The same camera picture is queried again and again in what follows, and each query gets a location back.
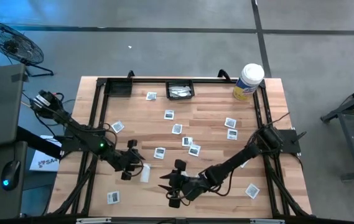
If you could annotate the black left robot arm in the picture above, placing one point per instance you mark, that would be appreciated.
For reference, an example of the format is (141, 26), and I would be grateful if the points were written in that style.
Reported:
(80, 137)

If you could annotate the black base lever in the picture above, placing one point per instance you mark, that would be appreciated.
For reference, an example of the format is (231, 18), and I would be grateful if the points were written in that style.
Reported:
(299, 137)

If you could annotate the yellow wipes canister white lid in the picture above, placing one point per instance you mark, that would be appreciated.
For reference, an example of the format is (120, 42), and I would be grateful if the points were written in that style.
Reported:
(248, 81)

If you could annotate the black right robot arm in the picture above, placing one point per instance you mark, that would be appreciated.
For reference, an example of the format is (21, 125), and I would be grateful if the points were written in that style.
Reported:
(235, 161)

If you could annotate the long white gauze packet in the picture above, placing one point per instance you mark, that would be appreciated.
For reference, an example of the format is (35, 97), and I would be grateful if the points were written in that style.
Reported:
(145, 174)
(181, 94)
(179, 89)

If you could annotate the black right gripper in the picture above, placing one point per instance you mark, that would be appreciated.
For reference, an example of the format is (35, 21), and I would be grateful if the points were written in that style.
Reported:
(189, 186)

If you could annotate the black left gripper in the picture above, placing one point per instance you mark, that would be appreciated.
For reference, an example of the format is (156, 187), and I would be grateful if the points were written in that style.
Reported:
(123, 160)

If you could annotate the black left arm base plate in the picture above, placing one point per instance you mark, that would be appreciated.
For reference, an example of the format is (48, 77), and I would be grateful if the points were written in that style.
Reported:
(68, 146)

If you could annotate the black plastic bin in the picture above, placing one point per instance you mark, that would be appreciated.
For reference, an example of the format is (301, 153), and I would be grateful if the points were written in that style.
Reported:
(179, 82)
(120, 88)

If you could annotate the black support bar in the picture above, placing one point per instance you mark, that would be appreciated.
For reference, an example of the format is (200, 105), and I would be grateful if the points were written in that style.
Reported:
(36, 142)

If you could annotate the silver metal bracket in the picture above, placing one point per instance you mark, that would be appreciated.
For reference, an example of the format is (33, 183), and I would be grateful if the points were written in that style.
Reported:
(92, 221)
(267, 221)

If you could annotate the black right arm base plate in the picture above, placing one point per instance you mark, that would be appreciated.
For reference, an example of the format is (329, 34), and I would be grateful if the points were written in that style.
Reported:
(290, 141)

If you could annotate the black floor fan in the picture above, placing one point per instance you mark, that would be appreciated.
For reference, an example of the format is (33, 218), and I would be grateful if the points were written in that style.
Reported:
(12, 43)

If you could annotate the white printed paper sign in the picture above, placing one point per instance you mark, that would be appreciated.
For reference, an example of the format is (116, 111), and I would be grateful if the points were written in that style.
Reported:
(44, 161)

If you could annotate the black computer mouse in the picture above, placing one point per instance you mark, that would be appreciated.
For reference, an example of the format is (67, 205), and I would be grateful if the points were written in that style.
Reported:
(10, 174)

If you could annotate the square white printed packet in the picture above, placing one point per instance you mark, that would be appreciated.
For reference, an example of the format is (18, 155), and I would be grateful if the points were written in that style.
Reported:
(177, 129)
(232, 134)
(244, 164)
(169, 115)
(253, 191)
(118, 127)
(187, 142)
(194, 150)
(151, 96)
(113, 197)
(159, 153)
(230, 123)

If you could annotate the grey metal cart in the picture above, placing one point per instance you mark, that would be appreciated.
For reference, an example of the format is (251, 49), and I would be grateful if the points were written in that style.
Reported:
(351, 101)

